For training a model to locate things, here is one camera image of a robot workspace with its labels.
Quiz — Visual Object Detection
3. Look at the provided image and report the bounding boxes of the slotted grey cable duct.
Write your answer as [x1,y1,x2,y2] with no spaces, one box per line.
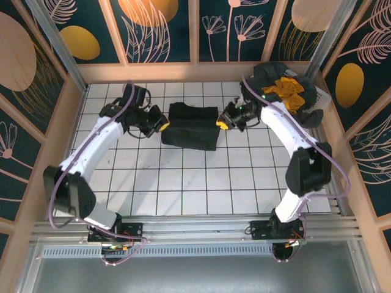
[41,246,276,258]

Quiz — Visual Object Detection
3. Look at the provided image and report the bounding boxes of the aluminium corner post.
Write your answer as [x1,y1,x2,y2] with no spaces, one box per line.
[305,0,358,79]
[26,0,90,94]

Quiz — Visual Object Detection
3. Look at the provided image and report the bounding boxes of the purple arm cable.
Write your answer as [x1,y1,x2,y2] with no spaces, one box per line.
[241,78,351,264]
[48,81,150,267]

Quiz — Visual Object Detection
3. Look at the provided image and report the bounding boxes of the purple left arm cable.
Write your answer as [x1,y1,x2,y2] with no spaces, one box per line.
[48,81,150,267]

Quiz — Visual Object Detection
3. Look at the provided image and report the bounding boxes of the aluminium rail frame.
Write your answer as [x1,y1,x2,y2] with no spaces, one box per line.
[29,214,364,245]

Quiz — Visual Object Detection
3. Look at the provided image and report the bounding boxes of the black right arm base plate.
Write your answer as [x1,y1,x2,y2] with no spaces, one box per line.
[246,219,306,245]

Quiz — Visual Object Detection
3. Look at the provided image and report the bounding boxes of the grey metal sheet tray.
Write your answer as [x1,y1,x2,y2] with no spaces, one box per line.
[13,239,381,293]

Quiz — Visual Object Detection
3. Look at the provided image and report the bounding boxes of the black t-shirt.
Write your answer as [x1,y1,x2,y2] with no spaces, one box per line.
[161,102,220,152]

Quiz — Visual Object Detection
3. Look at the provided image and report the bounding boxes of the small circuit board with wires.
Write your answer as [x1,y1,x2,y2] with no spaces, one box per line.
[100,242,135,255]
[285,237,307,248]

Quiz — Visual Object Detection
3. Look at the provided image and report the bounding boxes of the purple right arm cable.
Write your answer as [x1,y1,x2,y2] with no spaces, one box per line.
[241,78,351,264]

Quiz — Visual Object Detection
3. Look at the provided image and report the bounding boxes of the white laundry basket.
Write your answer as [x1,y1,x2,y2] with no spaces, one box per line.
[253,61,324,129]

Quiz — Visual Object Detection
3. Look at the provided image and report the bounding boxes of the yellow t-shirt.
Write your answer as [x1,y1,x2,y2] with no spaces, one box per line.
[261,76,306,115]

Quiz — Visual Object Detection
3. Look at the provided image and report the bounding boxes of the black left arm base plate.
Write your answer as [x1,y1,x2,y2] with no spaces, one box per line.
[87,222,144,244]

